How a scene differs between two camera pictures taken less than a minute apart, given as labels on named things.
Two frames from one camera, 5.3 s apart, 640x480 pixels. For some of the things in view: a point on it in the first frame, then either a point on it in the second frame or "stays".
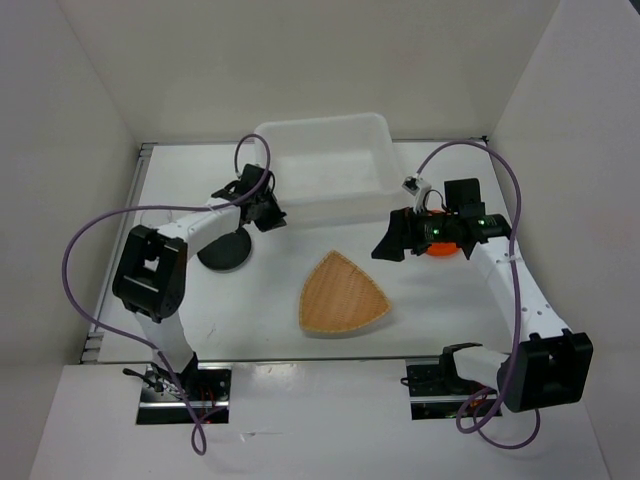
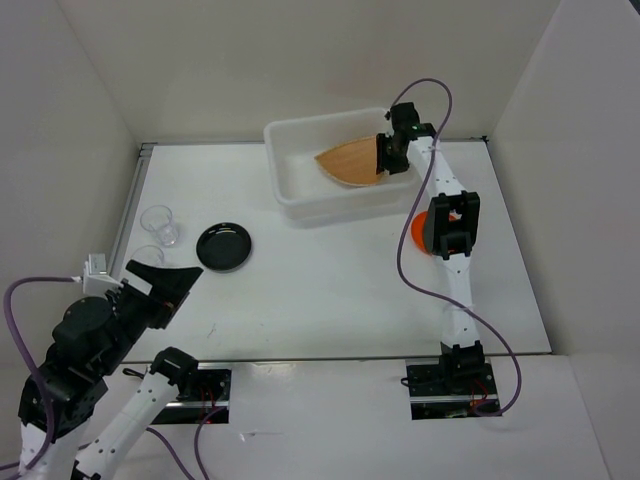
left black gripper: x=276 y=218 -> x=171 y=287
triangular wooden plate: x=337 y=296 -> x=354 y=162
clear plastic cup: x=155 y=217 stays
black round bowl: x=226 y=252 stays
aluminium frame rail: x=94 y=340 stays
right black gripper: x=403 y=232 -> x=383 y=160
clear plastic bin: x=334 y=171 stays
